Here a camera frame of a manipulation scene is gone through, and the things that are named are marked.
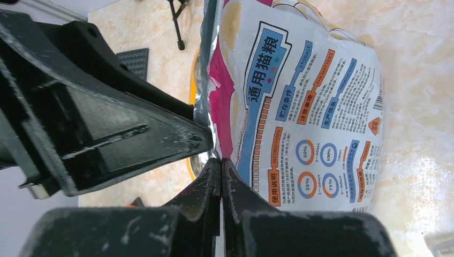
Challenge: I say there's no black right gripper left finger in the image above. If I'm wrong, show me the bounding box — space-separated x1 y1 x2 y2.
20 159 221 256

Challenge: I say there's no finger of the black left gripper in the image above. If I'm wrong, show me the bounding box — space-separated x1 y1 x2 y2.
38 21 194 121
1 10 213 199

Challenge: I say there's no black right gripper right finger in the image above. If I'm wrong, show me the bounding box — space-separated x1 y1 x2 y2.
221 158 397 256

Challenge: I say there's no pink blue pet food bag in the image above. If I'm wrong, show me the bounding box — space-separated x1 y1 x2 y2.
201 1 383 213

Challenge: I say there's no yellow double pet bowl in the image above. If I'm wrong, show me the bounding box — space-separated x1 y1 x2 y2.
186 49 209 181

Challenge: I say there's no dark grey lego baseplate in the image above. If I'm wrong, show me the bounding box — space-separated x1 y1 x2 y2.
116 48 149 81

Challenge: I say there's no black tripod stand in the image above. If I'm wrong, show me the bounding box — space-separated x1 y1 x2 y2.
168 0 190 51

